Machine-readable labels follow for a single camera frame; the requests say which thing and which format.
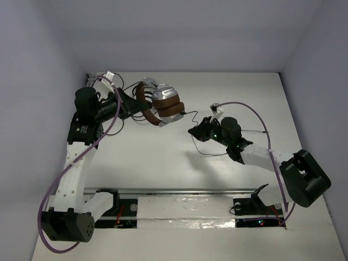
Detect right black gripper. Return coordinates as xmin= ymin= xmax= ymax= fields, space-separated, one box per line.
xmin=188 ymin=116 xmax=231 ymax=147

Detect thin black headphone cable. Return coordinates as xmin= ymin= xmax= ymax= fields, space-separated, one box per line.
xmin=180 ymin=110 xmax=270 ymax=157

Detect brown silver headphones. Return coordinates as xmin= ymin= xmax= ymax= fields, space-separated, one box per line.
xmin=135 ymin=78 xmax=185 ymax=127

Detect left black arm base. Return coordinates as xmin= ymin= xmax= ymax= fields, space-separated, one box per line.
xmin=91 ymin=188 xmax=138 ymax=229

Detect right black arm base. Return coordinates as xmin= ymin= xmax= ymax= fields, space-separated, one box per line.
xmin=229 ymin=184 xmax=285 ymax=228

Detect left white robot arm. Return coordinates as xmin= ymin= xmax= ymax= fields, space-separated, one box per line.
xmin=38 ymin=87 xmax=148 ymax=244

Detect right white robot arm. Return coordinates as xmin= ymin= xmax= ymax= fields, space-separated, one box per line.
xmin=188 ymin=117 xmax=331 ymax=214

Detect silver foil strip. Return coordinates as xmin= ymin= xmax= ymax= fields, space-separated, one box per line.
xmin=136 ymin=196 xmax=235 ymax=229

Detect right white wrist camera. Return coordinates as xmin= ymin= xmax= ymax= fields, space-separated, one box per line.
xmin=210 ymin=103 xmax=225 ymax=122

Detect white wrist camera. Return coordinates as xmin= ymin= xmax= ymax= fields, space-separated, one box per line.
xmin=210 ymin=103 xmax=225 ymax=122
xmin=96 ymin=71 xmax=115 ymax=94

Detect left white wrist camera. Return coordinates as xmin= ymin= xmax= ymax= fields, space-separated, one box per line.
xmin=96 ymin=71 xmax=115 ymax=94

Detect long black headphone cable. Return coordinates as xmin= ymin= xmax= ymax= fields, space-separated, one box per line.
xmin=88 ymin=72 xmax=153 ymax=135

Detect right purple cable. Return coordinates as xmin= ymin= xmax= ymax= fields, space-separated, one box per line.
xmin=214 ymin=101 xmax=295 ymax=227

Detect purple cable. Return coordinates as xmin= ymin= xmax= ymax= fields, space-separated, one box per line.
xmin=214 ymin=101 xmax=295 ymax=227
xmin=38 ymin=74 xmax=122 ymax=253

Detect aluminium rail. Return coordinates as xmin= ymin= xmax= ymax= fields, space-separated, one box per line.
xmin=84 ymin=188 xmax=272 ymax=195

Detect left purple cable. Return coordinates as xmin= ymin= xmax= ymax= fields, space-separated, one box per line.
xmin=38 ymin=74 xmax=122 ymax=253

